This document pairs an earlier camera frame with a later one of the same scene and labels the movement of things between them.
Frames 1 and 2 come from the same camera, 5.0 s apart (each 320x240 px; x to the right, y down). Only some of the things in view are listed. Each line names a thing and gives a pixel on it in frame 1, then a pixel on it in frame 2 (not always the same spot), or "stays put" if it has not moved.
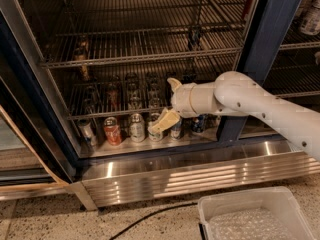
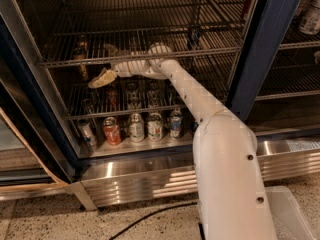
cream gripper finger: (167, 119) to (106, 77)
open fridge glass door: (37, 156) stays put
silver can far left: (87, 134) stays put
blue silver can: (176, 130) stays put
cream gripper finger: (174, 84) to (112, 50)
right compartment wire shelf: (295, 73) stays put
